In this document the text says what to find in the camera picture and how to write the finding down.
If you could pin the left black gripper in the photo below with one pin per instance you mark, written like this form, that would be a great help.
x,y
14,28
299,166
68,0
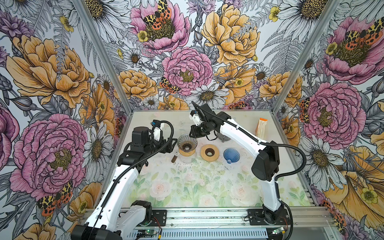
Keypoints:
x,y
169,147

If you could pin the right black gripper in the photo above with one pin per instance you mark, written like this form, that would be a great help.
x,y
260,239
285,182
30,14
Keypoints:
x,y
195,134

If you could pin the grey glass dripper cone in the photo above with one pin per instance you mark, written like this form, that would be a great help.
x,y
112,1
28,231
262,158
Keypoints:
x,y
186,143

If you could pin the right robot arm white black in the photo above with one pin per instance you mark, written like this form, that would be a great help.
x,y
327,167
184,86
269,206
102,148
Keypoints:
x,y
267,159

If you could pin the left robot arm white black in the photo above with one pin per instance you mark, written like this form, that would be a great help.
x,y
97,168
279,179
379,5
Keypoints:
x,y
106,223

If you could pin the blue glass dripper cone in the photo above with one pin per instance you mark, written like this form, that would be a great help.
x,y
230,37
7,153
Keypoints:
x,y
231,155

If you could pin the coffee filter pack orange top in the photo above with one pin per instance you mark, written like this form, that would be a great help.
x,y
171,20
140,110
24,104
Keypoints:
x,y
261,130

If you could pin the smoked grey glass carafe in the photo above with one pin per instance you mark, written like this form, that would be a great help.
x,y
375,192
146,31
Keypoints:
x,y
223,138

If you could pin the green circuit board left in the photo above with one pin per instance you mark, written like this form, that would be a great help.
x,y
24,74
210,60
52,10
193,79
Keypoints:
x,y
147,233

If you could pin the green circuit board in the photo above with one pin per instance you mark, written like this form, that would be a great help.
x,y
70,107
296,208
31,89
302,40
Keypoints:
x,y
147,233
278,231

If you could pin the green circuit board right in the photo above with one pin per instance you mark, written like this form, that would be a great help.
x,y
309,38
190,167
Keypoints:
x,y
278,231

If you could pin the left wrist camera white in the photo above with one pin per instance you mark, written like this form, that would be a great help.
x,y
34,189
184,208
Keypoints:
x,y
157,130

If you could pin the clear glass carafe brown handle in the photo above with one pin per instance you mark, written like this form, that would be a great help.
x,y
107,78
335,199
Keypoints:
x,y
179,158

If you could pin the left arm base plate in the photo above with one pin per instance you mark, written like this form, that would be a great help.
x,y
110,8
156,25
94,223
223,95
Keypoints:
x,y
155,218

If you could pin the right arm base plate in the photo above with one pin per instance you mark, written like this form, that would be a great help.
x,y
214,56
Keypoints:
x,y
258,216

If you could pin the aluminium front rail frame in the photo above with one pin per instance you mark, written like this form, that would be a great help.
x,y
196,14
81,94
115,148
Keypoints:
x,y
308,223

